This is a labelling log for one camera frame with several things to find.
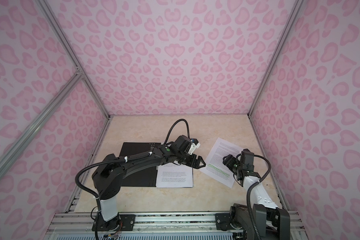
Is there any right corner aluminium post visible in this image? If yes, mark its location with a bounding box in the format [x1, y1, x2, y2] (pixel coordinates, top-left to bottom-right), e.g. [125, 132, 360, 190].
[247, 0, 307, 117]

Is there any green highlighted paper sheet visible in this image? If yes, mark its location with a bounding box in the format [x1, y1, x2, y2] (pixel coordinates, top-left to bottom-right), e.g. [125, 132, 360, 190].
[200, 138, 243, 188]

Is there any left diagonal aluminium strut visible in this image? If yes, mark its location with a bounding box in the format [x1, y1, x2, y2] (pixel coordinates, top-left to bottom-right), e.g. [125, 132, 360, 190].
[0, 71, 83, 180]

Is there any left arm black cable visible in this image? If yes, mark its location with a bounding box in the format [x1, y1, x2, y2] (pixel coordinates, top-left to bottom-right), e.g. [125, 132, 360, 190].
[163, 118, 191, 145]

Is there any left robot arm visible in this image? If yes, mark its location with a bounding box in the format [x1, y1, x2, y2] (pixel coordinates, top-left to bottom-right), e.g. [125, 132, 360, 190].
[92, 135, 206, 222]

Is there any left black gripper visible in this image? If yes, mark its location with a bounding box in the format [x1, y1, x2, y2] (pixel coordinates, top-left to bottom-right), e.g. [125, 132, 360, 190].
[177, 151, 208, 168]

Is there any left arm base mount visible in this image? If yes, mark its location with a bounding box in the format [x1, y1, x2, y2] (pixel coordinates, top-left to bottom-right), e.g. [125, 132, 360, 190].
[92, 214, 136, 232]

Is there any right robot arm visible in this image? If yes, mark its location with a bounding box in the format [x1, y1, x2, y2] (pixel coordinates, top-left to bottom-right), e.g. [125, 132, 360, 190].
[220, 149, 291, 240]

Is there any blue black file folder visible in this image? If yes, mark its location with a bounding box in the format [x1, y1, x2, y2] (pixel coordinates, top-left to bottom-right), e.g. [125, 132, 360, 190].
[115, 142, 194, 188]

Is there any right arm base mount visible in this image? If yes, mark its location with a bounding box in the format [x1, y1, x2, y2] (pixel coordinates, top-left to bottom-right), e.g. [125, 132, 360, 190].
[215, 211, 254, 232]

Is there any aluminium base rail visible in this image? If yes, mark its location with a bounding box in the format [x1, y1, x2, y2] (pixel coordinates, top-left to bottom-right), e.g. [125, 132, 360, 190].
[44, 210, 307, 240]

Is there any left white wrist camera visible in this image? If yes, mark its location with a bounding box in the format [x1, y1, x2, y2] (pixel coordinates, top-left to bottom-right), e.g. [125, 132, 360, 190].
[188, 139, 201, 155]

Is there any left corner aluminium post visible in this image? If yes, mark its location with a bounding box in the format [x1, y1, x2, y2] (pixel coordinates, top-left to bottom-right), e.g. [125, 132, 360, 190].
[35, 0, 111, 120]

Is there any corner aluminium post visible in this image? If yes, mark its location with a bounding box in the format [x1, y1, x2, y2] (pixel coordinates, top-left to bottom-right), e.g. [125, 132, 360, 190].
[247, 0, 307, 117]
[35, 0, 111, 120]

